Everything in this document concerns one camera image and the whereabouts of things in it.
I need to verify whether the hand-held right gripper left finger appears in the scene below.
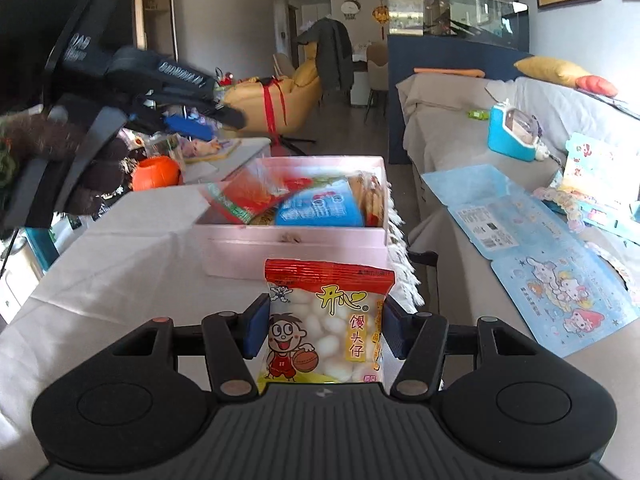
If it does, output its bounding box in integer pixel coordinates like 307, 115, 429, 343
102, 294, 271, 403

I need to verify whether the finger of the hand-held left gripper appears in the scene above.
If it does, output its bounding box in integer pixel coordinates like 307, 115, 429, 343
127, 109, 217, 142
150, 87, 247, 131

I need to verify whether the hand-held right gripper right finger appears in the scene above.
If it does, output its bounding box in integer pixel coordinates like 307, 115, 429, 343
382, 296, 548, 403

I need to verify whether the red yellow puff ball packet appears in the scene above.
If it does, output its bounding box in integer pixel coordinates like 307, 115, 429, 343
257, 258, 396, 395

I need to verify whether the red green-edged snack packet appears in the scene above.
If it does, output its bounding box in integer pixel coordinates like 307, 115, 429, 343
197, 164, 301, 225

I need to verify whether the pink cardboard box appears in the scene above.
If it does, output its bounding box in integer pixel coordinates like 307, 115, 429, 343
192, 155, 390, 280

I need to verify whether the clear cracker packet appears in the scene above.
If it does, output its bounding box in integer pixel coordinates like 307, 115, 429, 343
347, 172, 387, 228

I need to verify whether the blue snack packet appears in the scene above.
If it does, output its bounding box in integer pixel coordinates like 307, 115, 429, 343
274, 178, 365, 227

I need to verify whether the person's left hand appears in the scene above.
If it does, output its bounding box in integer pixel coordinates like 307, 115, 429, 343
15, 110, 132, 216

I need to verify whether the picture book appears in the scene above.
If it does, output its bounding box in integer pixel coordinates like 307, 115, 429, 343
182, 137, 243, 163

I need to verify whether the white coffee table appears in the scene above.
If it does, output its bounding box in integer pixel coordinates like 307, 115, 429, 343
177, 137, 273, 186

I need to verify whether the orange pumpkin container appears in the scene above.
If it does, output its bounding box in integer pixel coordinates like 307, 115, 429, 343
131, 156, 182, 192

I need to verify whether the black television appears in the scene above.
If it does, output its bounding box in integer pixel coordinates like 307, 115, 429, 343
0, 0, 138, 116

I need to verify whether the yellow lounge chair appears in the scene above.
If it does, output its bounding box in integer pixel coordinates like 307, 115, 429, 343
220, 40, 323, 143

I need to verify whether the dark hanging coat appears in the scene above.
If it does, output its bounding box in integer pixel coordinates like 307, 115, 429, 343
298, 17, 353, 92

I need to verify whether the white side cabinet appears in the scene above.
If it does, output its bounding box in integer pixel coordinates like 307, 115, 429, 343
350, 72, 373, 108

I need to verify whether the light blue labelled cardboard sheet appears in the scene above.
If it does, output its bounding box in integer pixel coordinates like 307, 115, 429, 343
421, 164, 555, 261

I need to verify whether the beige dining chair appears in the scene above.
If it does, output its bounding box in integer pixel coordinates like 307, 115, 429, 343
366, 42, 390, 111

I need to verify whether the blue cartoon printed sheet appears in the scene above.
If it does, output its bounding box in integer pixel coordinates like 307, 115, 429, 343
491, 234, 640, 359

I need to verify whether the red yellow hanging ornament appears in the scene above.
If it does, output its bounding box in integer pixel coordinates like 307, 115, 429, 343
371, 2, 391, 41

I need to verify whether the teal bottle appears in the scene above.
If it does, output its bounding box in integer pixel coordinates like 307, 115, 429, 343
24, 227, 57, 273

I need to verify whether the teal toy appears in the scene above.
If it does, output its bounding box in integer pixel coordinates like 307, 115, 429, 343
488, 100, 546, 162

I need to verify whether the grey covered sofa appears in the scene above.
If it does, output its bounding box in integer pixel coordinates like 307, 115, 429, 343
402, 74, 640, 461

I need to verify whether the blue cabinet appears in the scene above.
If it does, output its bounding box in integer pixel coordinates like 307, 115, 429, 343
387, 35, 533, 165

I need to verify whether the glass fish tank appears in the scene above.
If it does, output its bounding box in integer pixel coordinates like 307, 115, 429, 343
387, 0, 530, 52

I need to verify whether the pastel cartoon toy package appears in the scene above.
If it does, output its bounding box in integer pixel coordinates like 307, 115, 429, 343
565, 132, 640, 233

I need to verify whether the yellow pillow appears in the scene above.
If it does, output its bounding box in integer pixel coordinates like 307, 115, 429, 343
514, 56, 593, 88

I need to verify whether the orange pillow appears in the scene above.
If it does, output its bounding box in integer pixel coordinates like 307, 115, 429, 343
575, 75, 619, 97

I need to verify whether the wooden wall shelf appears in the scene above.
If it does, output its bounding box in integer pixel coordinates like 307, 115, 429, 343
142, 0, 176, 66

